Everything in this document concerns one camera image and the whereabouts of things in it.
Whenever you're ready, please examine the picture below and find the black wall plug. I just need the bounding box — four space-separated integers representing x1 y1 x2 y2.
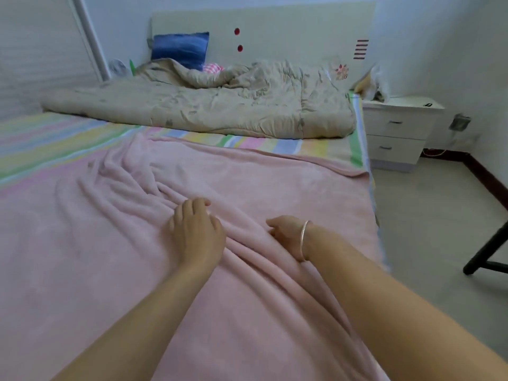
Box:
450 113 471 132

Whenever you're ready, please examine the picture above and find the dark brown baseboard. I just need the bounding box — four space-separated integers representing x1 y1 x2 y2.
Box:
424 149 508 211

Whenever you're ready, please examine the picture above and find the silver bracelet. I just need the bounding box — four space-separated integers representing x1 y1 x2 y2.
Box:
298 220 312 262

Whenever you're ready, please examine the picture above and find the small white desk fan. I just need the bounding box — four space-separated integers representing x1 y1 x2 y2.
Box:
108 59 130 78

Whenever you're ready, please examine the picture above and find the person's right forearm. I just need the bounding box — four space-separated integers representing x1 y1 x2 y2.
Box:
304 226 508 381

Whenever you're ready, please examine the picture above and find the person's right hand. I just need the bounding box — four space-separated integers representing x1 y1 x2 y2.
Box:
266 215 312 262

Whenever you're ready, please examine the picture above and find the blue pillow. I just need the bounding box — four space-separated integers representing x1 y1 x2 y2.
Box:
150 31 212 71

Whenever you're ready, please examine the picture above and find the black clothes rack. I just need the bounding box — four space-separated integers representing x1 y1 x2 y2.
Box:
462 222 508 276

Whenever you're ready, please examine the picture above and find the cream plush toy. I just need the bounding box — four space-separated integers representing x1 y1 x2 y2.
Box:
351 63 389 103

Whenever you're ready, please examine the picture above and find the beige quilt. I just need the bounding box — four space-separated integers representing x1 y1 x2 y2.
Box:
41 59 357 140

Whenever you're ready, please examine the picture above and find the white headboard with red dots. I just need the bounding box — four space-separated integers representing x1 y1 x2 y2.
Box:
150 2 377 88

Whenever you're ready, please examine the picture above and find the white nightstand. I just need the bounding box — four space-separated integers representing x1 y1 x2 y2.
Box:
361 96 446 173

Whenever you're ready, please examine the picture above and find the person's left hand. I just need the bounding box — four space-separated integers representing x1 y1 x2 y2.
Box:
167 197 227 273

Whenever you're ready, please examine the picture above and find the person's left forearm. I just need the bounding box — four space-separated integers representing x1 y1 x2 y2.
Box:
51 261 215 381

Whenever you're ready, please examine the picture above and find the striped pastel bed sheet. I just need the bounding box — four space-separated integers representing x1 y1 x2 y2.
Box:
0 95 390 270

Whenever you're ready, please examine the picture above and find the pink fleece blanket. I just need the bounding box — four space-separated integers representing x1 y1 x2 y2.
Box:
0 132 390 381

